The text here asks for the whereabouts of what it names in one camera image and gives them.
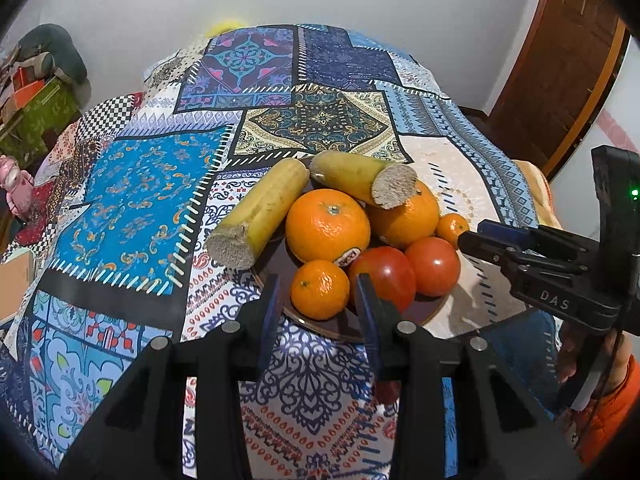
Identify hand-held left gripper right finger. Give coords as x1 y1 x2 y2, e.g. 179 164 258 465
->
354 272 585 480

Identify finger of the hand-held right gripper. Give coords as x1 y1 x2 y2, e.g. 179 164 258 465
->
457 230 526 273
476 219 543 246

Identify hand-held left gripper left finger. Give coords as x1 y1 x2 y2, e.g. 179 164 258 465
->
57 274 282 480

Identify small mandarin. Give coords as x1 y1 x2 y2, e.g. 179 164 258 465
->
435 212 471 248
290 259 351 322

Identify red tomato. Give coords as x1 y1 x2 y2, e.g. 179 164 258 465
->
404 236 462 297
347 246 417 313

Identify dark purple plate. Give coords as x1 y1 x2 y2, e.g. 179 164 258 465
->
250 157 453 345

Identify large plain orange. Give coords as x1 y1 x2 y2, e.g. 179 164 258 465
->
367 180 441 251

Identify yellow banana piece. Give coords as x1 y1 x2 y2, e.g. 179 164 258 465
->
308 150 420 210
206 157 311 271

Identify large orange with sticker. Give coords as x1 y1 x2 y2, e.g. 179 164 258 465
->
285 187 372 266

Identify person's right hand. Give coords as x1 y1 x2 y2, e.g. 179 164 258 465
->
556 330 581 385

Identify orange yellow blanket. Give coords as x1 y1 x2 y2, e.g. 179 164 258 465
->
512 160 553 231

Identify patchwork printed blanket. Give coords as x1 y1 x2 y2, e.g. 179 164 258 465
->
0 22 561 480

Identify brown wooden door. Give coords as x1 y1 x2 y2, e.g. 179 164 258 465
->
485 0 632 181

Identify tan cardboard piece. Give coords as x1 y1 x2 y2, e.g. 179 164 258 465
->
0 252 36 326

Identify pink toy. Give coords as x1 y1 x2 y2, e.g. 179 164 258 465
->
0 155 36 221

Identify yellow fuzzy object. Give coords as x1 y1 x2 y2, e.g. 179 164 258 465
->
205 17 248 38

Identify green patterned box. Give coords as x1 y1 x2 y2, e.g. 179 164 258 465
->
0 82 83 153

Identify orange box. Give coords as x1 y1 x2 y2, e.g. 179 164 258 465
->
10 67 58 111

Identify grey cushion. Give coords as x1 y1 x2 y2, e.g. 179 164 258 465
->
17 23 90 86

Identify pile of clutter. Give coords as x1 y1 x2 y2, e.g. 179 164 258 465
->
0 40 56 86

